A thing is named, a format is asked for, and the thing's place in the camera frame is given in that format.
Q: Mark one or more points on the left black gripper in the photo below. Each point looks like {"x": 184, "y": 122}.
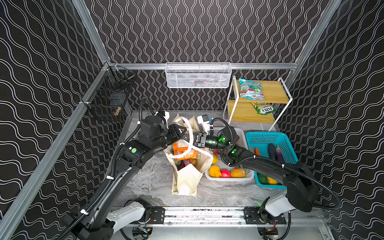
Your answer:
{"x": 174, "y": 133}

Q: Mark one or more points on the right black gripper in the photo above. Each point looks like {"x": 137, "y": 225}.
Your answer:
{"x": 201, "y": 140}

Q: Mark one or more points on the orange Fox's candy bag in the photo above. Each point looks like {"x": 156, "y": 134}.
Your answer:
{"x": 180, "y": 147}

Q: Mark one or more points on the brown potato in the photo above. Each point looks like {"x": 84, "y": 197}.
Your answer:
{"x": 194, "y": 162}

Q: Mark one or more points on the cream canvas grocery bag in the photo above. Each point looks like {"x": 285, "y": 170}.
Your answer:
{"x": 186, "y": 179}

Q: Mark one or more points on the light purple eggplant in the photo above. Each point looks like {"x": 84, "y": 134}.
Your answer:
{"x": 186, "y": 162}

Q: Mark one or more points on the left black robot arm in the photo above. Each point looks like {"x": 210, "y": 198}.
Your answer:
{"x": 90, "y": 223}

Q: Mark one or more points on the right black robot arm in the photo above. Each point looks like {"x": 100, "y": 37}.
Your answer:
{"x": 304, "y": 192}

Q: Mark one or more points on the green Fox's candy bag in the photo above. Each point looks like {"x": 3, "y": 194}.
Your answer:
{"x": 263, "y": 108}

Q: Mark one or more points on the green red snack bag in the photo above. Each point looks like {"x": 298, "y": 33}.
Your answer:
{"x": 251, "y": 90}

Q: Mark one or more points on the small yellow lemon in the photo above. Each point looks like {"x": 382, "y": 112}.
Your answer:
{"x": 215, "y": 160}

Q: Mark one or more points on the teal plastic vegetable basket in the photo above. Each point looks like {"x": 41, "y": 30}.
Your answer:
{"x": 260, "y": 140}

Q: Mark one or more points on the orange carrot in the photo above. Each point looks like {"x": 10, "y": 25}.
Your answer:
{"x": 255, "y": 151}

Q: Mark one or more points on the white plastic fruit basket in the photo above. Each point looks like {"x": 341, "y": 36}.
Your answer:
{"x": 249, "y": 177}

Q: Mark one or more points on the brass fitting in basket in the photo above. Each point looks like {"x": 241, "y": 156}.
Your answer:
{"x": 117, "y": 111}

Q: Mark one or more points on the yellow orange mango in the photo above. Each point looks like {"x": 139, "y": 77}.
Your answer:
{"x": 238, "y": 173}

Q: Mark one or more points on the red apple front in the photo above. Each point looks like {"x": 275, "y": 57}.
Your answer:
{"x": 225, "y": 174}

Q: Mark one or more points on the yellow bumpy lemon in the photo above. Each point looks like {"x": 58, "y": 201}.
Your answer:
{"x": 215, "y": 171}

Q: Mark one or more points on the white wooden two-tier shelf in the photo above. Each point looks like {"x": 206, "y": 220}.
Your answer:
{"x": 238, "y": 109}

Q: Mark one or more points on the dark green cucumber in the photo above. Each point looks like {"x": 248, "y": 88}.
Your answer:
{"x": 272, "y": 152}

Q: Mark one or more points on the green avocado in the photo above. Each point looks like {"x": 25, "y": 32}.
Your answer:
{"x": 262, "y": 179}

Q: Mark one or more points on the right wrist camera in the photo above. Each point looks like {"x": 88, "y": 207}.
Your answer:
{"x": 204, "y": 123}

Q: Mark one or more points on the black wire wall basket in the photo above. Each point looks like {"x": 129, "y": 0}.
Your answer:
{"x": 112, "y": 91}

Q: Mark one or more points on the white wire wall basket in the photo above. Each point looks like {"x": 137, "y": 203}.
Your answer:
{"x": 194, "y": 75}

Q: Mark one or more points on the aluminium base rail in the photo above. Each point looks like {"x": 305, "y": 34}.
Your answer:
{"x": 136, "y": 214}

